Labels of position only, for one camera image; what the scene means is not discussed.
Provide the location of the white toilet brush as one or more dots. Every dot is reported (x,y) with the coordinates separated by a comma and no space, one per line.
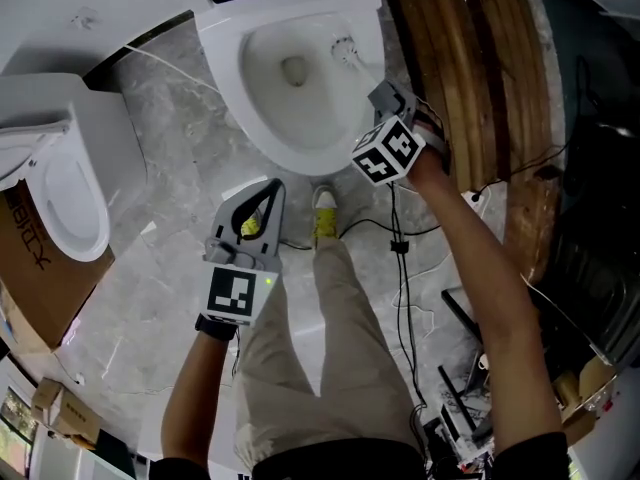
(344,50)

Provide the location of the black shelf rack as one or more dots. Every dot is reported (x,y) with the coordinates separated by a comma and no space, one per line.
(457,308)

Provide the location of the large printed cardboard box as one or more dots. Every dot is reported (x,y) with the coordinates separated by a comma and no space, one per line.
(45,293)

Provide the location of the white power strip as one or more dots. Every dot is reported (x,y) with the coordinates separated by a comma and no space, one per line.
(484,203)

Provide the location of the small cardboard box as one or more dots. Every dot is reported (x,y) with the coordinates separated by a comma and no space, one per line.
(47,400)
(77,420)

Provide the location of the plain white toilet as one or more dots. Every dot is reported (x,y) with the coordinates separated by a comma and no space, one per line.
(115,138)

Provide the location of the person's right hand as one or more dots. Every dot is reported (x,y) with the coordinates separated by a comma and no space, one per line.
(432,128)

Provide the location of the person's yellow shoe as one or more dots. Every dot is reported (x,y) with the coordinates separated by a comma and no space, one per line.
(250,225)
(325,218)

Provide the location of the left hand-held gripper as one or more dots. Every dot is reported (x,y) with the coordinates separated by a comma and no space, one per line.
(230,293)

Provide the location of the beige trousers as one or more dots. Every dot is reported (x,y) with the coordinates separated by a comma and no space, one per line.
(345,343)

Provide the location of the person's left forearm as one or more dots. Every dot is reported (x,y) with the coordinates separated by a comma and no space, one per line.
(195,398)

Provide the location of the white toilet with black strip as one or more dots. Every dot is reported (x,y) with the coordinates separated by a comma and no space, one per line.
(225,33)

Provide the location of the person's right yellow shoe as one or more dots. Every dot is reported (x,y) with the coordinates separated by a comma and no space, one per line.
(325,218)

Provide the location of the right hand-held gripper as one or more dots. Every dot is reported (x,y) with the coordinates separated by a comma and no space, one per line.
(390,150)

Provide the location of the black wristwatch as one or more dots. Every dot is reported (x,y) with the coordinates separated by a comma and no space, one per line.
(215,328)

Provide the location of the person's right forearm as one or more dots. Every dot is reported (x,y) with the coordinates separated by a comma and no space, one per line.
(490,293)

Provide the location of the person's left yellow shoe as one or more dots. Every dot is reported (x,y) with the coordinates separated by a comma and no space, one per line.
(250,225)

